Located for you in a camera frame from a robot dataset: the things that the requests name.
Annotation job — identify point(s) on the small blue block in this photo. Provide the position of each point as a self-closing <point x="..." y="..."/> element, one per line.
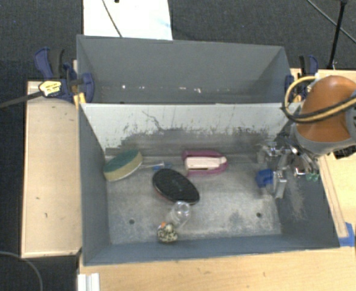
<point x="263" y="178"/>

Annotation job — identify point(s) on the clear stick with blue tip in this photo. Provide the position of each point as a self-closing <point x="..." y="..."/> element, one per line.
<point x="158" y="164"/>

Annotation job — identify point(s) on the spotted heart-shaped stone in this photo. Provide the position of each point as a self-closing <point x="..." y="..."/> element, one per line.
<point x="167" y="233"/>

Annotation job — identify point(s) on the clear glass jar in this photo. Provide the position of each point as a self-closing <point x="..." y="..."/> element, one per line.
<point x="179" y="212"/>

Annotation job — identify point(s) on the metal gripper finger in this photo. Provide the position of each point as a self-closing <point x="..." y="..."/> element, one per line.
<point x="280" y="185"/>
<point x="265" y="153"/>

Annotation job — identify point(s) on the green and yellow round sponge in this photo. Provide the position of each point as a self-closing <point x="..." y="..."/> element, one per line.
<point x="122" y="165"/>

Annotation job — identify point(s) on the black oval disc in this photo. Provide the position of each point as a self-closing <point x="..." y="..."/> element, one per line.
<point x="175" y="186"/>

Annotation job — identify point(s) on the grey metal bin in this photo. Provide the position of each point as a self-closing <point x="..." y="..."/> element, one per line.
<point x="232" y="199"/>

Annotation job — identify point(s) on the pale wood flat board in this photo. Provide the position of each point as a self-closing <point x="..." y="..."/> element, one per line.
<point x="51" y="177"/>

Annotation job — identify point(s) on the pink stapler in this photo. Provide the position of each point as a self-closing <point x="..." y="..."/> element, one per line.
<point x="203" y="163"/>

